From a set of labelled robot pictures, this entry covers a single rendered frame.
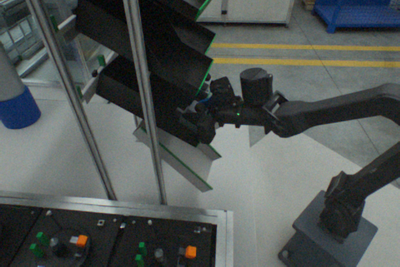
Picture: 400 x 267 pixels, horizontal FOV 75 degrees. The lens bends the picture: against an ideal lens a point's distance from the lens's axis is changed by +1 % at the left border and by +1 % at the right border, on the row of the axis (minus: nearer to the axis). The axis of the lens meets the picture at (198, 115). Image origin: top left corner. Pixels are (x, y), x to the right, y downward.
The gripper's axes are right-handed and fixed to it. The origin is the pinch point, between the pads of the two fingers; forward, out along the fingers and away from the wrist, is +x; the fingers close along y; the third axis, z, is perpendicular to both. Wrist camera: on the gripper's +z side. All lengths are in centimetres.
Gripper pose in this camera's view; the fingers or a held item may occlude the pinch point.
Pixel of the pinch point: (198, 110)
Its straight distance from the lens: 66.3
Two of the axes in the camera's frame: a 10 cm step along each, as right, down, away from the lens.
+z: -2.0, -8.2, -5.3
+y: -3.8, 5.6, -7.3
